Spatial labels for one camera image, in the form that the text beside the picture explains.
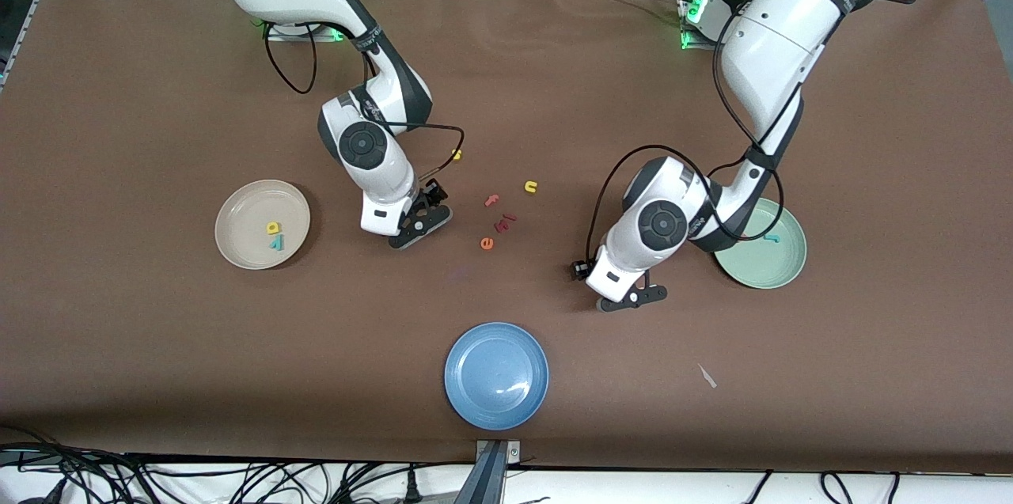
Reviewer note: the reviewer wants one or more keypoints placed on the pale green plate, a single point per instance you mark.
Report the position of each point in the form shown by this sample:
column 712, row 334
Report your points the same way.
column 775, row 267

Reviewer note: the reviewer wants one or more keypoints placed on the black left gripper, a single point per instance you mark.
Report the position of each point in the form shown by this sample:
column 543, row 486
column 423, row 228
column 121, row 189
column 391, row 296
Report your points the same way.
column 582, row 270

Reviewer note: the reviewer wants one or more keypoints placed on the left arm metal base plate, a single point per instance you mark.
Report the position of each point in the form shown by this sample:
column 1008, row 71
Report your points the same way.
column 687, row 41

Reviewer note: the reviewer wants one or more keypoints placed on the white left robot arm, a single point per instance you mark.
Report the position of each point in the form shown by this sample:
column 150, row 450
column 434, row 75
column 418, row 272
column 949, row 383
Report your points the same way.
column 783, row 53

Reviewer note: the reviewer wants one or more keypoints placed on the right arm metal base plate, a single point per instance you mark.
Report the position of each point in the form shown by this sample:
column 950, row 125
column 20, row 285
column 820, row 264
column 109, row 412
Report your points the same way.
column 320, row 31

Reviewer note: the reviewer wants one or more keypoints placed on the white paper scrap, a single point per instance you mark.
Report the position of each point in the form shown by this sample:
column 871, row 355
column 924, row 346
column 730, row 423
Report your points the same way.
column 707, row 377

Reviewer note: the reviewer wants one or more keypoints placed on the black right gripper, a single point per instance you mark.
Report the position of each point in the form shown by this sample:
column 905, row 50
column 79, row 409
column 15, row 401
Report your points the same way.
column 432, row 192

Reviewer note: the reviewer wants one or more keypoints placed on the beige brown plate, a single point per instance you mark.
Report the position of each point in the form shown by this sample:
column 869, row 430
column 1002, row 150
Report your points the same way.
column 245, row 211

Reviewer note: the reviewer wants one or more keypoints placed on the cyan foam letter y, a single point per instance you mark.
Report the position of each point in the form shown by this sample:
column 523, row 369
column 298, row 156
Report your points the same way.
column 278, row 244

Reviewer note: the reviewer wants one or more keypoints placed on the blue plate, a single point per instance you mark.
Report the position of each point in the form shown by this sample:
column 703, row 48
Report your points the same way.
column 496, row 376

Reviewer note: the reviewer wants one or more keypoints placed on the grey metal camera mount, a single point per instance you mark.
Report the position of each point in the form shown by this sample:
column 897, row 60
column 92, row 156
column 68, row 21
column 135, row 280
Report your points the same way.
column 489, row 476

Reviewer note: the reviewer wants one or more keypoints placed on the black power plug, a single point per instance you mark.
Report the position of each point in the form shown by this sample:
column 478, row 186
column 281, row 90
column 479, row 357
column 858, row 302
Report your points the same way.
column 411, row 490

